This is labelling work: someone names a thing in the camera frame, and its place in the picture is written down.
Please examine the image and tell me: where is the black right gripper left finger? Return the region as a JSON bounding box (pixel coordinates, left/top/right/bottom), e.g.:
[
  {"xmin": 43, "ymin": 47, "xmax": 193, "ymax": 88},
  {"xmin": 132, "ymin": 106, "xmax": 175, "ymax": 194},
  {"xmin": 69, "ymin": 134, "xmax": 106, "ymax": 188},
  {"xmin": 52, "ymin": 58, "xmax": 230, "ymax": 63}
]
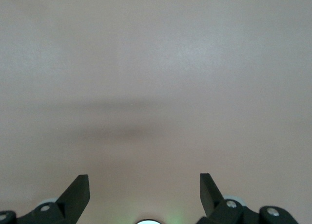
[{"xmin": 15, "ymin": 174, "xmax": 91, "ymax": 224}]

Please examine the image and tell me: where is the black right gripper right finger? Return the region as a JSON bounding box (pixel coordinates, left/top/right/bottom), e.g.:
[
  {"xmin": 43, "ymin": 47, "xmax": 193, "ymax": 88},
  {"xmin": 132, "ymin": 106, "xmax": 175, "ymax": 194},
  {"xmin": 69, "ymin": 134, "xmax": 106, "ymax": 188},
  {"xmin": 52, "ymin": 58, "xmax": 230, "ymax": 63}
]
[{"xmin": 195, "ymin": 172, "xmax": 261, "ymax": 224}]

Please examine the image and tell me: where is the brown table cover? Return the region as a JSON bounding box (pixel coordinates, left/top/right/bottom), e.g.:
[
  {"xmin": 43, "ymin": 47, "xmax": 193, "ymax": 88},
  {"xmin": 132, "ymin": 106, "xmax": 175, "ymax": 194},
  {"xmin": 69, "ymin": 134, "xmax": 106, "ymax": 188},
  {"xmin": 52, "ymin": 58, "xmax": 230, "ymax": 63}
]
[{"xmin": 0, "ymin": 0, "xmax": 312, "ymax": 224}]

